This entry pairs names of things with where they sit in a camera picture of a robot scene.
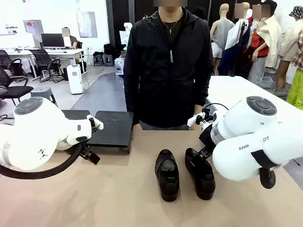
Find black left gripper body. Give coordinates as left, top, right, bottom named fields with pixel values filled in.
left=86, top=130, right=103, bottom=153

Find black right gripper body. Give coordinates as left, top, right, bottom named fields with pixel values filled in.
left=198, top=125, right=215, bottom=153

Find black buckle strap leather shoe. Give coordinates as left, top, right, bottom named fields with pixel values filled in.
left=154, top=148, right=180, bottom=202
left=185, top=148, right=216, bottom=201

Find black shoe stand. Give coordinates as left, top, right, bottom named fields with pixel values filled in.
left=86, top=110, right=134, bottom=154
left=61, top=109, right=91, bottom=121

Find white table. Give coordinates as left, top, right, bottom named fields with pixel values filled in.
left=205, top=75, right=303, bottom=130

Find white air purifier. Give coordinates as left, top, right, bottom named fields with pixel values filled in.
left=66, top=64, right=84, bottom=95

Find person in black jacket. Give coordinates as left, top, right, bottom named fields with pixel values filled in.
left=123, top=0, right=215, bottom=131

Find grey plastic stool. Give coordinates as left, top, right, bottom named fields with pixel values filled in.
left=30, top=87, right=58, bottom=107

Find clear plastic box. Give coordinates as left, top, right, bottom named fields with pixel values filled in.
left=114, top=58, right=125, bottom=76

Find grey storage bin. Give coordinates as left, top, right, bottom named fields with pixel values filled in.
left=259, top=76, right=275, bottom=89

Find black office chair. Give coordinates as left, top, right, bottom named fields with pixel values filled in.
left=0, top=49, right=25, bottom=77
left=0, top=67, right=34, bottom=106
left=30, top=49, right=65, bottom=84

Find black backpack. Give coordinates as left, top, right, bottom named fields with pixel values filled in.
left=103, top=43, right=117, bottom=56

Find white office desk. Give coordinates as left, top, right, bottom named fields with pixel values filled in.
left=0, top=48, right=84, bottom=79

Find seated person at desk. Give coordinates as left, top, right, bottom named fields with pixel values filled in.
left=61, top=26, right=79, bottom=50

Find neon yellow trousers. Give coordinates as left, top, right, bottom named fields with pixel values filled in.
left=285, top=68, right=303, bottom=111

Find mannequin with white navy jacket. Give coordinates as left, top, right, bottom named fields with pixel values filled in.
left=224, top=1, right=252, bottom=77

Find black computer monitor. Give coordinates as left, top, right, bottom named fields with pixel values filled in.
left=40, top=33, right=66, bottom=48

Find mannequin in grey tank top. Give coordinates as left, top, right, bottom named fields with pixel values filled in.
left=210, top=3, right=235, bottom=76

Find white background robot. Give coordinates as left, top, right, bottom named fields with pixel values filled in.
left=119, top=22, right=133, bottom=52

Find mannequin red top cream jacket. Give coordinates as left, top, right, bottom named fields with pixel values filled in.
left=247, top=0, right=283, bottom=86

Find mannequin with bucket hat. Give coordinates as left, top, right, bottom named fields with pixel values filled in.
left=274, top=6, right=303, bottom=96

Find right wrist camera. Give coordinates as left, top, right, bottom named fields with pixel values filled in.
left=187, top=111, right=218, bottom=131

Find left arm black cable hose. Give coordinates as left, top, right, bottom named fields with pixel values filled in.
left=0, top=141, right=83, bottom=180

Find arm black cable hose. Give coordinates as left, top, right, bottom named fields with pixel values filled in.
left=0, top=141, right=83, bottom=180
left=259, top=165, right=277, bottom=189

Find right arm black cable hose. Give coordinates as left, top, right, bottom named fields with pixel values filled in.
left=259, top=165, right=277, bottom=189

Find silver cross necklace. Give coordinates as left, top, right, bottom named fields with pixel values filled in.
left=161, top=20, right=178, bottom=35

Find grey framed wall panel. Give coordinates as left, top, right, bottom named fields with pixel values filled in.
left=76, top=8, right=98, bottom=38

